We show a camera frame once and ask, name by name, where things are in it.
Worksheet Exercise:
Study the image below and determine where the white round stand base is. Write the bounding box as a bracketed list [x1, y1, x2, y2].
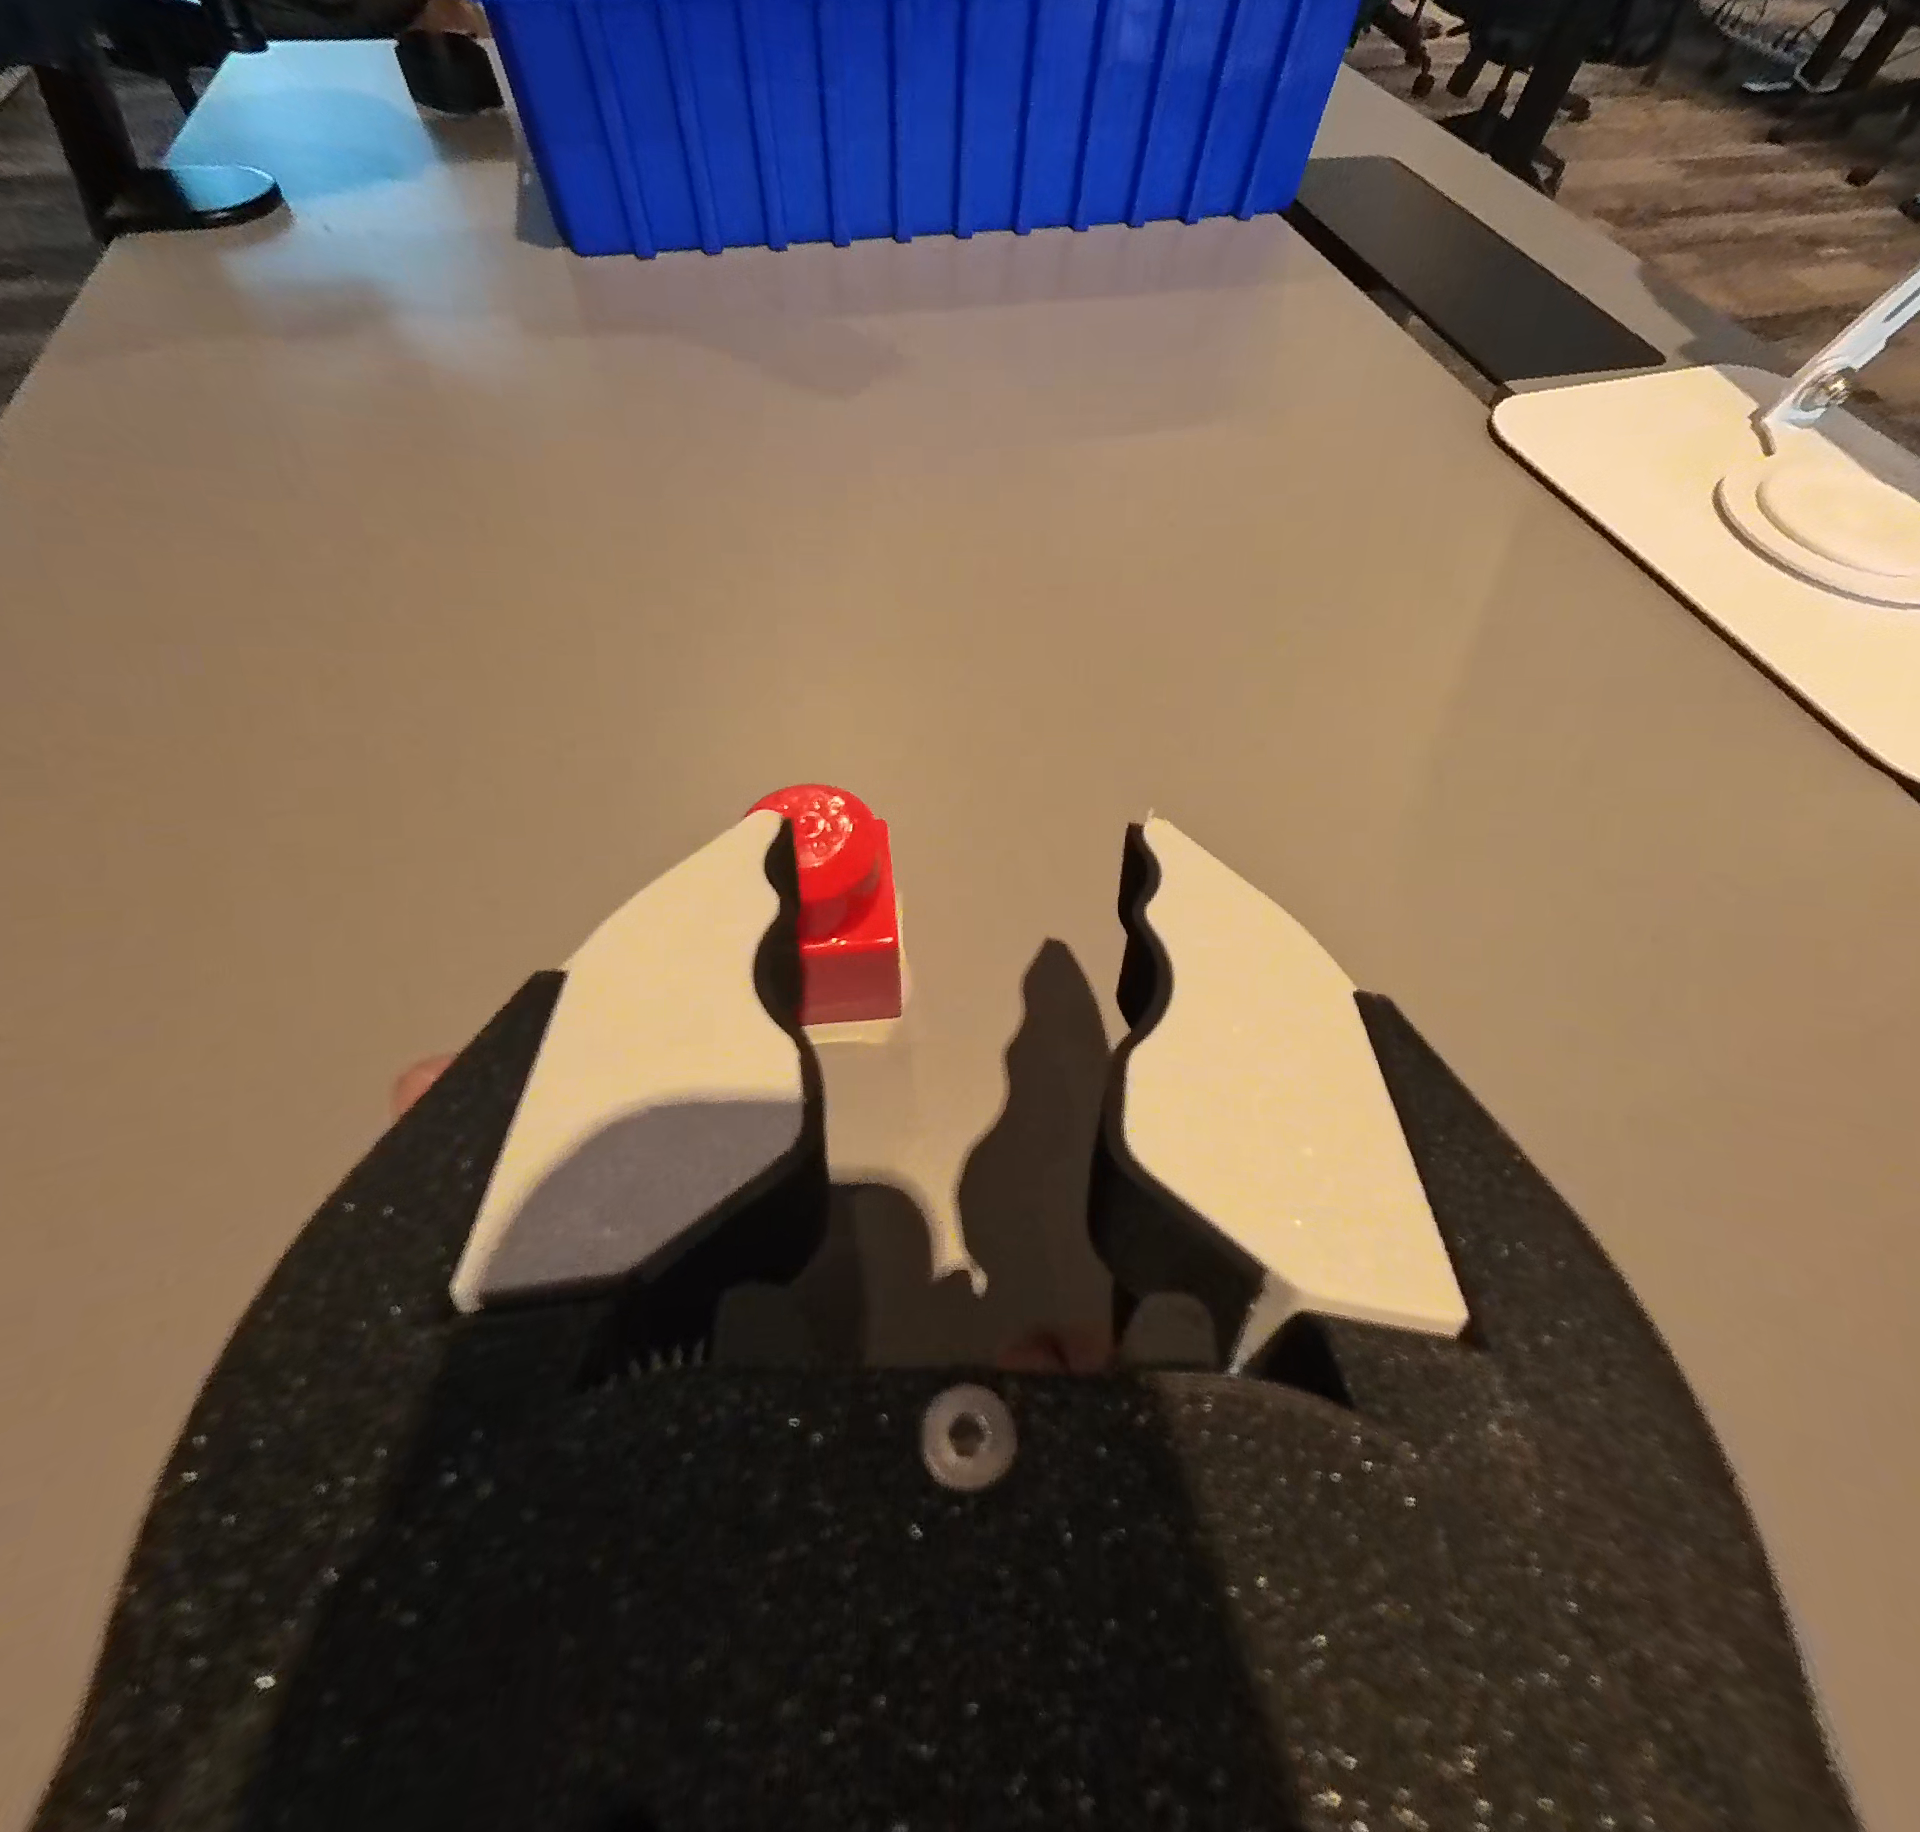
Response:
[1716, 451, 1920, 602]

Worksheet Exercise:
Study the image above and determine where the blue plastic bin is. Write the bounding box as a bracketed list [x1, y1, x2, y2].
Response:
[425, 0, 1418, 257]

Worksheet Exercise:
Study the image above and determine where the black table pad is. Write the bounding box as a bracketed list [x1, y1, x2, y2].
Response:
[1290, 159, 1671, 386]

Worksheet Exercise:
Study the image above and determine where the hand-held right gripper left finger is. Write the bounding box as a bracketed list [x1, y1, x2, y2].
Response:
[450, 808, 828, 1313]

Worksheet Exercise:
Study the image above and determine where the white rounded board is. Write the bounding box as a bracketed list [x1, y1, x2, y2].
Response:
[1488, 363, 1920, 783]

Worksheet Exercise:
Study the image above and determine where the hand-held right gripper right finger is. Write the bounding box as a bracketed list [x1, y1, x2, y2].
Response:
[1105, 808, 1473, 1381]

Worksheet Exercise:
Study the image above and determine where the black round stand base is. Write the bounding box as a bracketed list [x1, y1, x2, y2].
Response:
[102, 163, 290, 232]

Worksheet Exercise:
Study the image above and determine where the red mega block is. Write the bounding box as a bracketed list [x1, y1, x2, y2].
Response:
[744, 783, 912, 1027]

